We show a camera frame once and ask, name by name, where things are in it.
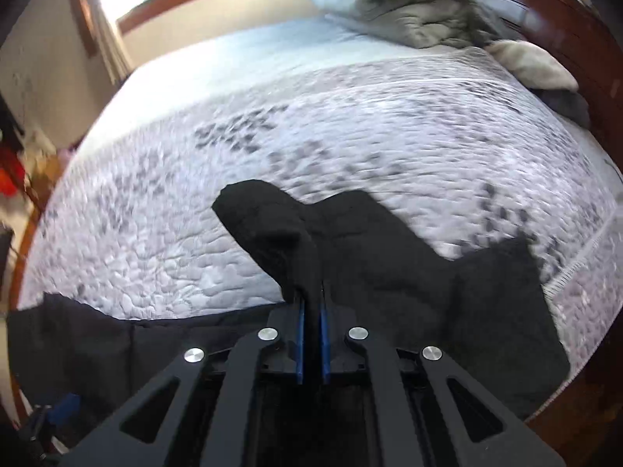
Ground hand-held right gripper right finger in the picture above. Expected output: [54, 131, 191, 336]
[318, 282, 568, 467]

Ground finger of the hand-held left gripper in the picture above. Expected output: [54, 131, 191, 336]
[26, 393, 83, 451]

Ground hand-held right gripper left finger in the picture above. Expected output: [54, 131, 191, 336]
[58, 298, 307, 467]

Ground black pants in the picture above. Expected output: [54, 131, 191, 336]
[7, 180, 571, 467]

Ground white leaf print quilt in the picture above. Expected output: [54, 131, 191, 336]
[19, 46, 623, 419]

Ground red orange item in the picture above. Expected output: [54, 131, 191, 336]
[0, 153, 26, 198]

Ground light blue bed sheet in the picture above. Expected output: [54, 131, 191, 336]
[119, 14, 407, 125]

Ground dark grey cloth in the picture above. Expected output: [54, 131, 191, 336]
[538, 86, 593, 131]

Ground light grey pillow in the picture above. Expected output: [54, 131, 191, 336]
[486, 39, 581, 93]

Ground beige curtain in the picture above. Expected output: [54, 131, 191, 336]
[90, 0, 134, 86]

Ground grey comforter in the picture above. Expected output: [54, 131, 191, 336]
[357, 0, 509, 50]

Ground dark wooden headboard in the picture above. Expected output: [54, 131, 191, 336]
[455, 0, 623, 178]

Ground wooden wall frame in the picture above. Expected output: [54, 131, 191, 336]
[63, 0, 100, 58]

